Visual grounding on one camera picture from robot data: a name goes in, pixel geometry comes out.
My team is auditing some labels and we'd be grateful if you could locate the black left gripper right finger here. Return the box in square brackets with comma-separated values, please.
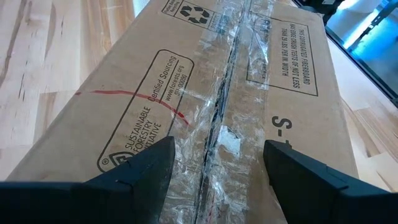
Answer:
[262, 139, 398, 224]

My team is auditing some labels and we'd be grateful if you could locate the brown Sephora cardboard box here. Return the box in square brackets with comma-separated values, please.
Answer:
[6, 0, 360, 224]

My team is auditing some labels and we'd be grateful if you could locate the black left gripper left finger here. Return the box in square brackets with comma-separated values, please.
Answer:
[0, 136, 177, 224]

